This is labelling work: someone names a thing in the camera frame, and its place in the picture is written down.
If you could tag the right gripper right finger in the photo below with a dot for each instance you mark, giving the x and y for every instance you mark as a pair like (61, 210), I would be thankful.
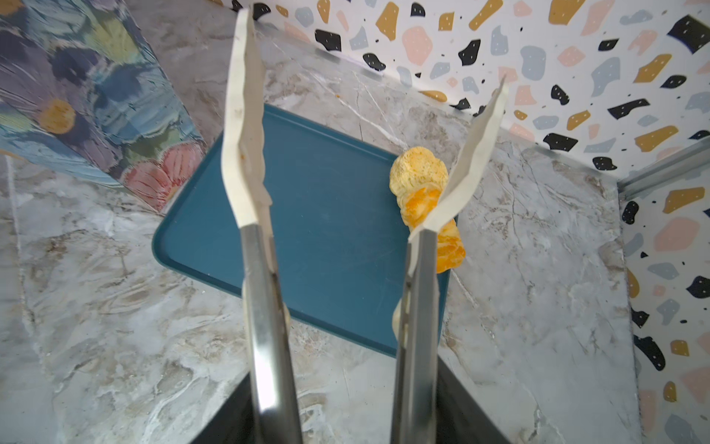
(459, 418)

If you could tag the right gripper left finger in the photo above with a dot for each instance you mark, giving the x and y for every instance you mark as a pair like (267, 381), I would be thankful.
(234, 421)

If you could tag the white metal tongs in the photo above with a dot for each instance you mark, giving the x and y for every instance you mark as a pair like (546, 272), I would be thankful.
(276, 415)

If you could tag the floral paper gift bag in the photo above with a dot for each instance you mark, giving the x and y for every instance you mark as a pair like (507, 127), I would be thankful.
(82, 93)

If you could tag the twisted cheese bread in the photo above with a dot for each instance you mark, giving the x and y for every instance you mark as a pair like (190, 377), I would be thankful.
(415, 205)

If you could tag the teal plastic tray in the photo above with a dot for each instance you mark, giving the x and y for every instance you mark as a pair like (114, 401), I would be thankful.
(339, 238)

